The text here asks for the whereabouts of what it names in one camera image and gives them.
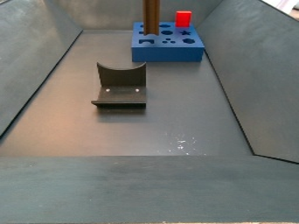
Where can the brown arch block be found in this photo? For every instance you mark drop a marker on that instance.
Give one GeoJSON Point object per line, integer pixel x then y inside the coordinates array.
{"type": "Point", "coordinates": [151, 8]}

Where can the blue shape sorting board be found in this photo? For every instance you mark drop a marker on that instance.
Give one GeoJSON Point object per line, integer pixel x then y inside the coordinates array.
{"type": "Point", "coordinates": [176, 44]}

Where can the dark grey curved holder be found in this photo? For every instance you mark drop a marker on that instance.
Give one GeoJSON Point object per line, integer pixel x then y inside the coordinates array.
{"type": "Point", "coordinates": [122, 87]}

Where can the red rounded block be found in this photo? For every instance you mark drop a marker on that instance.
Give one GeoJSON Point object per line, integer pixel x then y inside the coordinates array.
{"type": "Point", "coordinates": [183, 18]}

